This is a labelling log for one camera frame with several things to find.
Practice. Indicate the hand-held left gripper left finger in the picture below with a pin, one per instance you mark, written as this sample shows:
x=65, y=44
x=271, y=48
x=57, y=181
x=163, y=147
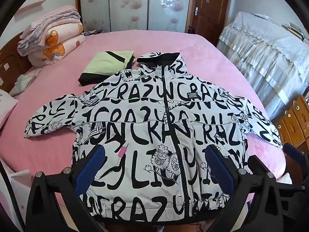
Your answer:
x=90, y=170

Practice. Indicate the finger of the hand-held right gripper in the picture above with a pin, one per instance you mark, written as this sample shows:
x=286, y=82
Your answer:
x=257, y=163
x=288, y=151

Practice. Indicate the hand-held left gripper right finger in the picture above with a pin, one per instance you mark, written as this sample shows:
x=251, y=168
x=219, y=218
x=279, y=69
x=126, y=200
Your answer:
x=219, y=170

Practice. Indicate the white black printed jacket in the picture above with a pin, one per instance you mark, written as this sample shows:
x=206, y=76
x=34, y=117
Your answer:
x=144, y=116

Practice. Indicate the wooden drawer cabinet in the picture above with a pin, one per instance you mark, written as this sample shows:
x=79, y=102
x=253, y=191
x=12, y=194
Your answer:
x=294, y=125

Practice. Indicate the white pillow with blue print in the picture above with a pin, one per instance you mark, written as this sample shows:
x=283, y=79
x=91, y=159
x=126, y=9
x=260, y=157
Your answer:
x=6, y=106

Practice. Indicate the green black folded garment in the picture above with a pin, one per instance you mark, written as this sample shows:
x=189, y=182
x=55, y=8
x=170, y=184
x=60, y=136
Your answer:
x=106, y=62

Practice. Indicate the pale crumpled cloth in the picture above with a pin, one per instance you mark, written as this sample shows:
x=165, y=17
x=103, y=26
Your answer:
x=24, y=81

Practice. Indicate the pink bed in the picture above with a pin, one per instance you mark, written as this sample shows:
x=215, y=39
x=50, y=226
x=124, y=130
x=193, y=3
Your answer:
x=205, y=53

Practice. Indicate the stack of books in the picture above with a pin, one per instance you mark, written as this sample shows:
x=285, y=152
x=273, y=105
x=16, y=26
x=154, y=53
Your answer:
x=294, y=29

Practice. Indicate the pink bear print quilt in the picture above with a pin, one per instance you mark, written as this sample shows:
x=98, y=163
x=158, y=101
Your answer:
x=62, y=46

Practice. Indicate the wooden headboard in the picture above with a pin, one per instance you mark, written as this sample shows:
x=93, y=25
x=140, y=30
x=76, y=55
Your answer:
x=9, y=65

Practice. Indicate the small items on nightstand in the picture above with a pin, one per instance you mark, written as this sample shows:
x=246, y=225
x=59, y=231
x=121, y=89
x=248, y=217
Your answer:
x=88, y=32

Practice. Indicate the small black item by door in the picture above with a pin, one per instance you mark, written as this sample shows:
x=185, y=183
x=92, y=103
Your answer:
x=191, y=29

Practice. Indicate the folded pink bear quilt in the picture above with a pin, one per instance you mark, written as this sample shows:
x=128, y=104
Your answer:
x=48, y=26

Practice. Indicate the brown wooden door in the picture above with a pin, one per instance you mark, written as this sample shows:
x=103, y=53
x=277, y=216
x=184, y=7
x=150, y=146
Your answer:
x=212, y=4

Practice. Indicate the floral sliding door wardrobe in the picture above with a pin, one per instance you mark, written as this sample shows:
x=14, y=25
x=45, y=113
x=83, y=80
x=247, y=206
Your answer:
x=130, y=4

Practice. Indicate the pink wall shelf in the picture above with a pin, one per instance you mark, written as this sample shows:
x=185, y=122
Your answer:
x=29, y=7

